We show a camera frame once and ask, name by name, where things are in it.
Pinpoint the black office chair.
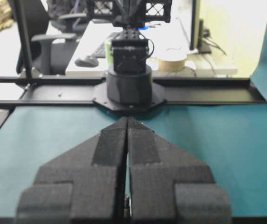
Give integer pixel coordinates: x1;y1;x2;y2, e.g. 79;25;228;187
11;0;88;75

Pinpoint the black aluminium frame rail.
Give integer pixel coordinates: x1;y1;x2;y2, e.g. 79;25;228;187
0;76;266;110

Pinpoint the brown tape roll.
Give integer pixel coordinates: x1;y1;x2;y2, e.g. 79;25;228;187
157;53;187;72

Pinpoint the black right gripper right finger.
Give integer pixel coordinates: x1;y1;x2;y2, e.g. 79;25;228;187
127;118;232;218

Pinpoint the black computer mouse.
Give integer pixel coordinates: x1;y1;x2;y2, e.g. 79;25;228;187
75;56;99;68

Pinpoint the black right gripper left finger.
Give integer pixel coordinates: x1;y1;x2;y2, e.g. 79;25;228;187
16;117;127;218

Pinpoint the white desk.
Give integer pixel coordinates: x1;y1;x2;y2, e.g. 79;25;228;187
66;19;238;76

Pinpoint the green can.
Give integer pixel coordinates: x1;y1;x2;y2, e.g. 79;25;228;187
105;38;113;65

